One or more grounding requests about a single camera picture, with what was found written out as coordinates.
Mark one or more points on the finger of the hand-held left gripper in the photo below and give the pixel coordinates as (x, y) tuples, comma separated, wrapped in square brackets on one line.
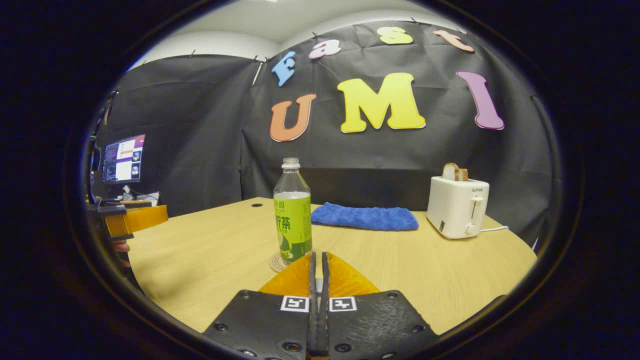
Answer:
[(135, 220)]

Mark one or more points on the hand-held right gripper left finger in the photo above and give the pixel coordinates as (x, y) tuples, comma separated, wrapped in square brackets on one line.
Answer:
[(265, 325)]

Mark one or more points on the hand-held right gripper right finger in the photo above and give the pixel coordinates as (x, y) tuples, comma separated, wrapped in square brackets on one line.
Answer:
[(375, 325)]

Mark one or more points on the round wooden coaster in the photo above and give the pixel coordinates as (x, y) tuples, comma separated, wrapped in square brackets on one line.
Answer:
[(276, 262)]

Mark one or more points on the green label water bottle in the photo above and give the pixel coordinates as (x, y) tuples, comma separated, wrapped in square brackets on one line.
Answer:
[(292, 225)]

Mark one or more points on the computer monitor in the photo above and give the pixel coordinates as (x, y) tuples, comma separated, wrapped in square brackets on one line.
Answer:
[(124, 159)]

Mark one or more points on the blue towel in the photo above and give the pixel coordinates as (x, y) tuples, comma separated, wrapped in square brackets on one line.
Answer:
[(365, 217)]

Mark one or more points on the white toaster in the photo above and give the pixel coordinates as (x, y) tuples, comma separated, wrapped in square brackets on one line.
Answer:
[(457, 207)]

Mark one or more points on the bread slice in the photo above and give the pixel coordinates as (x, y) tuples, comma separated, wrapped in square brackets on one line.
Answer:
[(452, 172)]

